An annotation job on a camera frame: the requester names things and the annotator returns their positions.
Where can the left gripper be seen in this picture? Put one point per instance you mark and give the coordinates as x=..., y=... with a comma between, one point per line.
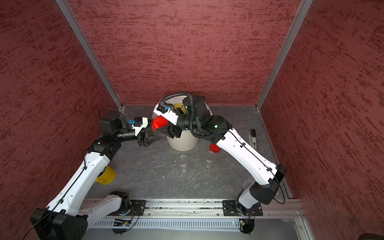
x=140, y=138

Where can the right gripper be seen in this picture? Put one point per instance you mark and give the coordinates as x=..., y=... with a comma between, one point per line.
x=172, y=129

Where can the clear plastic jar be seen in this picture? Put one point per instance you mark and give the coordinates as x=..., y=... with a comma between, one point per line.
x=209, y=159
x=182, y=163

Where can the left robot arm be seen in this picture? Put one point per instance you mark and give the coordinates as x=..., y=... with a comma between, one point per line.
x=62, y=218

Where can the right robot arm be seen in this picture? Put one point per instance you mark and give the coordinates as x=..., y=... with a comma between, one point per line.
x=185, y=111

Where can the cream plastic waste bin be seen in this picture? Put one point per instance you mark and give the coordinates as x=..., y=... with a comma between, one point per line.
x=186, y=141

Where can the yellow pencil cup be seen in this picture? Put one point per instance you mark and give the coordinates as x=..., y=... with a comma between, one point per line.
x=106, y=176

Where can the grey black stapler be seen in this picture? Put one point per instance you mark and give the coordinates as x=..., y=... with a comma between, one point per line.
x=253, y=139

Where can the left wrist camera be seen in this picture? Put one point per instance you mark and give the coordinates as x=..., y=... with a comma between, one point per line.
x=138, y=123

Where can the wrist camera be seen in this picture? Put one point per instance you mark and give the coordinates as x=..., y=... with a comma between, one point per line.
x=138, y=123
x=168, y=115

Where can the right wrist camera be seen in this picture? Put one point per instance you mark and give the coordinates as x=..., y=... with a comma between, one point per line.
x=168, y=115

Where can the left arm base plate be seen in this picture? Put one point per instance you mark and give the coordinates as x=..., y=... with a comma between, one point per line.
x=136, y=207

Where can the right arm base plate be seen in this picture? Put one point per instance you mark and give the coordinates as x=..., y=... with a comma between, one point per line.
x=235, y=209

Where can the aluminium mounting rail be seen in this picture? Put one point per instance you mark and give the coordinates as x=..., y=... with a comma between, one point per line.
x=213, y=209

